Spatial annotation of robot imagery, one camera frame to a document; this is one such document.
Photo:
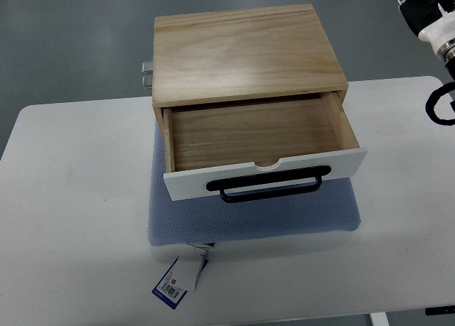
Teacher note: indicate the lower metal table clamp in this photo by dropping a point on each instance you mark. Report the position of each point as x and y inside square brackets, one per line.
[147, 82]

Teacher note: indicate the upper metal table clamp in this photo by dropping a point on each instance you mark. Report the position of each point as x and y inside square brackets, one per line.
[147, 67]

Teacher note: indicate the metal table clamp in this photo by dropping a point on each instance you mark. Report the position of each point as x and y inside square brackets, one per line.
[147, 67]
[147, 82]

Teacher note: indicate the white top drawer black handle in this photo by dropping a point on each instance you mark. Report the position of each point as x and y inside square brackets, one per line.
[233, 149]

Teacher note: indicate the blue white product tag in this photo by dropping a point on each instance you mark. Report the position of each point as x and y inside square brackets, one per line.
[182, 275]

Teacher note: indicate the white table leg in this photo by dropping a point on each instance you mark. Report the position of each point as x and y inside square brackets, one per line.
[379, 319]

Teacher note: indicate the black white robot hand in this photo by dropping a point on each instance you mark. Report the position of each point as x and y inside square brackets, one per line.
[432, 21]

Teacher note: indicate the blue mesh cushion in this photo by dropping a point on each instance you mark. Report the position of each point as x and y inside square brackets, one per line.
[332, 207]

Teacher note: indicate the wooden drawer cabinet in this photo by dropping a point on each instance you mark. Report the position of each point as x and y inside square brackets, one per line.
[232, 56]

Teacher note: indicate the black bar at table edge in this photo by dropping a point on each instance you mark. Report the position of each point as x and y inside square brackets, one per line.
[440, 310]

